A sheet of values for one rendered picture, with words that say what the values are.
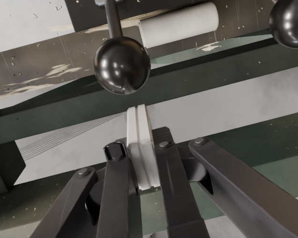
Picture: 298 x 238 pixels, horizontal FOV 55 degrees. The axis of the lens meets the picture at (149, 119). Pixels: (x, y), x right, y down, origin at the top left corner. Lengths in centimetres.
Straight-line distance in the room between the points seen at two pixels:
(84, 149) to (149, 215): 314
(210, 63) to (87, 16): 19
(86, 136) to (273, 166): 316
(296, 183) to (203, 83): 17
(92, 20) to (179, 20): 9
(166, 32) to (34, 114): 22
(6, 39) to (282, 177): 33
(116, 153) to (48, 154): 317
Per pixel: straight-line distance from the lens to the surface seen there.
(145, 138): 16
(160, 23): 30
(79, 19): 28
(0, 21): 31
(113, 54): 18
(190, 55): 122
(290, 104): 201
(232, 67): 41
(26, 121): 43
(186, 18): 31
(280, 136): 41
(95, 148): 355
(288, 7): 21
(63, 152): 338
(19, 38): 31
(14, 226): 39
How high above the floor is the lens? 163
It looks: 31 degrees down
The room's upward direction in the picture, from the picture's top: 118 degrees counter-clockwise
